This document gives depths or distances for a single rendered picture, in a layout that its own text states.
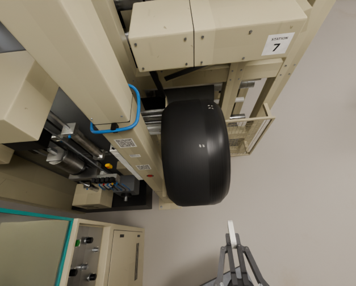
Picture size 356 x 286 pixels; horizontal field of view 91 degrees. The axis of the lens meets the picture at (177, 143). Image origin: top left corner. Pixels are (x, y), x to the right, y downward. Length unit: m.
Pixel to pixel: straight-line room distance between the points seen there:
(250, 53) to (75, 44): 0.60
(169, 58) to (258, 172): 1.90
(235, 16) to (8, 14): 0.62
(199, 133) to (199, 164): 0.13
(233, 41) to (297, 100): 2.52
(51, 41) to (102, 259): 1.18
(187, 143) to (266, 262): 1.73
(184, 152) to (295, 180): 1.93
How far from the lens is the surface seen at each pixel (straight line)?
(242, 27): 0.74
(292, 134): 2.79
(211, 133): 0.76
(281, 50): 0.86
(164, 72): 0.97
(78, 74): 0.51
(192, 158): 0.74
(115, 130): 0.63
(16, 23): 0.48
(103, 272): 1.36
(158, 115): 1.25
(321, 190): 2.62
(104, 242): 1.36
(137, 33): 0.73
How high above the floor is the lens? 2.13
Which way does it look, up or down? 62 degrees down
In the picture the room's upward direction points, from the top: 10 degrees counter-clockwise
